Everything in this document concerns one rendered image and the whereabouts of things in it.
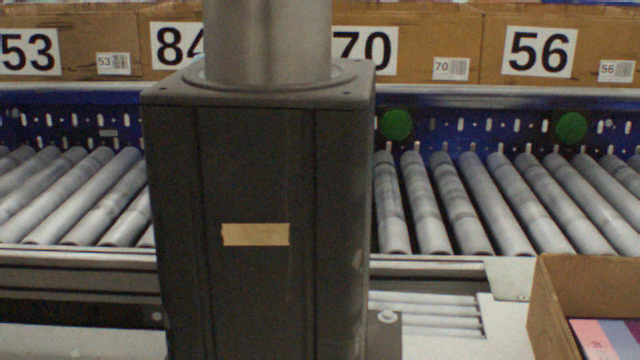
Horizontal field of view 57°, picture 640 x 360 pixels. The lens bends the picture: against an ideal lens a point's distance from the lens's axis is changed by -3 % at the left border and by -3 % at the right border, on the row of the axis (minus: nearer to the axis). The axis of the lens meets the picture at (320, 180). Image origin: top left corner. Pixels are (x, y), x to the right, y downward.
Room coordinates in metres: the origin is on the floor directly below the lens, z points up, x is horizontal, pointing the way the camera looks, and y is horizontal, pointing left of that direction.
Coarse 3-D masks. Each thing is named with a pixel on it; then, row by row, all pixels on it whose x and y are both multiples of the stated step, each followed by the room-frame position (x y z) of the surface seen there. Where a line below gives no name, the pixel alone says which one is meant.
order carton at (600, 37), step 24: (504, 24) 1.36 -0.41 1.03; (528, 24) 1.36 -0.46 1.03; (552, 24) 1.36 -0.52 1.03; (576, 24) 1.35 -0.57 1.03; (600, 24) 1.35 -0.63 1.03; (624, 24) 1.35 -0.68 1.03; (480, 48) 1.37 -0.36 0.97; (504, 48) 1.36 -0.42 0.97; (576, 48) 1.35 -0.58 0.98; (600, 48) 1.35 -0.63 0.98; (624, 48) 1.35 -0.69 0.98; (480, 72) 1.37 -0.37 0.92; (576, 72) 1.35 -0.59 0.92
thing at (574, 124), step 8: (560, 120) 1.28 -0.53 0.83; (568, 120) 1.28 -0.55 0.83; (576, 120) 1.28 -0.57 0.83; (584, 120) 1.28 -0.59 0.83; (560, 128) 1.28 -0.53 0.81; (568, 128) 1.28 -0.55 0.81; (576, 128) 1.28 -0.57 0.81; (584, 128) 1.28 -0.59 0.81; (560, 136) 1.28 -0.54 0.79; (568, 136) 1.28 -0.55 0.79; (576, 136) 1.28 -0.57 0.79
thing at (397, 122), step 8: (392, 112) 1.30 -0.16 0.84; (400, 112) 1.30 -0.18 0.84; (384, 120) 1.30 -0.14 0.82; (392, 120) 1.30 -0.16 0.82; (400, 120) 1.30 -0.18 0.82; (408, 120) 1.30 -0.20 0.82; (384, 128) 1.30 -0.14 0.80; (392, 128) 1.30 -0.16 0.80; (400, 128) 1.30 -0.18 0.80; (408, 128) 1.30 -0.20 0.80; (392, 136) 1.30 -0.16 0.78; (400, 136) 1.30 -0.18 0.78
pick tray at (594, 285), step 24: (552, 264) 0.61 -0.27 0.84; (576, 264) 0.61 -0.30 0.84; (600, 264) 0.61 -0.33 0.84; (624, 264) 0.60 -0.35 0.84; (552, 288) 0.54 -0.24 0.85; (576, 288) 0.61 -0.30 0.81; (600, 288) 0.61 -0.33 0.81; (624, 288) 0.60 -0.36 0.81; (528, 312) 0.61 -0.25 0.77; (552, 312) 0.51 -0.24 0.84; (576, 312) 0.61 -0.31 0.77; (600, 312) 0.60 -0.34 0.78; (624, 312) 0.60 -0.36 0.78; (528, 336) 0.59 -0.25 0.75; (552, 336) 0.50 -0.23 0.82
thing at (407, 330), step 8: (408, 328) 0.61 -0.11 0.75; (416, 328) 0.61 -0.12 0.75; (424, 328) 0.61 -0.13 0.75; (432, 328) 0.61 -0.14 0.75; (440, 328) 0.61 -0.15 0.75; (456, 328) 0.61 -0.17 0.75; (440, 336) 0.60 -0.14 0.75; (448, 336) 0.60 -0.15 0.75; (456, 336) 0.60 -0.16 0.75; (464, 336) 0.60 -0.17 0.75; (472, 336) 0.60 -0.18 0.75; (480, 336) 0.60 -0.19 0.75
